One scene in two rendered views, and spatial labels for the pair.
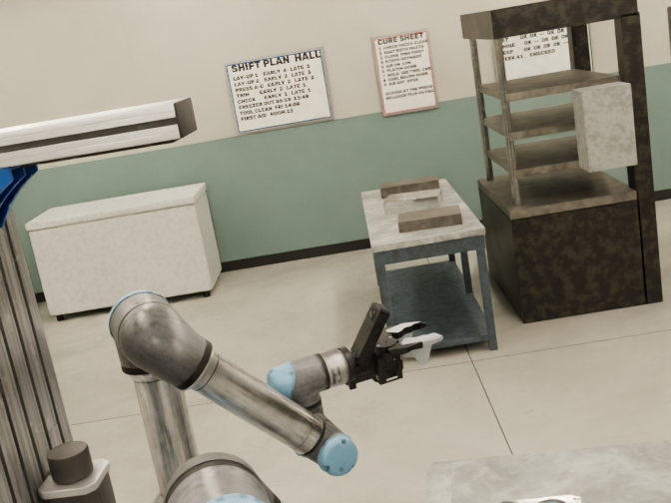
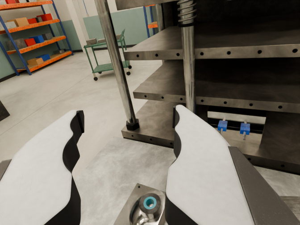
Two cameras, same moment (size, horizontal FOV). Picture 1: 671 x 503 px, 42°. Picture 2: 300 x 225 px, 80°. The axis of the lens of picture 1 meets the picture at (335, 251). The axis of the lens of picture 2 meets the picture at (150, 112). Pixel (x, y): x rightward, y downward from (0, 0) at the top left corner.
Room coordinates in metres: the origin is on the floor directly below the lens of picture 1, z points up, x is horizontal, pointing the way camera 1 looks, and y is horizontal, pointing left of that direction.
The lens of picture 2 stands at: (1.66, -0.07, 1.52)
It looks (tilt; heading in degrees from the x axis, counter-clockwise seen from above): 32 degrees down; 292
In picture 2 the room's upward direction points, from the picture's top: 11 degrees counter-clockwise
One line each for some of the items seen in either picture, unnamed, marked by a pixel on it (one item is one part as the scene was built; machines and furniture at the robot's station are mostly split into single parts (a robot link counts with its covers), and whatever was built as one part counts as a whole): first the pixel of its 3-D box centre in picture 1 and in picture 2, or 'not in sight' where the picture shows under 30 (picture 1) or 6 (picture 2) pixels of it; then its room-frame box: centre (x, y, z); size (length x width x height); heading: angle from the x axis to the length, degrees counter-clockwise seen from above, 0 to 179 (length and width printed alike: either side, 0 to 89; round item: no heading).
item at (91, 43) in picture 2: not in sight; (109, 55); (4.09, -4.09, 0.50); 0.98 x 0.55 x 1.01; 18
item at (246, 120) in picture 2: not in sight; (237, 103); (1.51, -1.16, 0.87); 0.50 x 0.27 x 0.17; 81
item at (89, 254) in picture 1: (130, 251); not in sight; (7.94, 1.88, 0.47); 1.52 x 0.77 x 0.94; 88
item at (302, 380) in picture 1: (298, 380); not in sight; (1.61, 0.12, 1.43); 0.11 x 0.08 x 0.09; 110
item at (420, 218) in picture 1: (420, 254); not in sight; (6.09, -0.60, 0.44); 1.90 x 0.70 x 0.89; 178
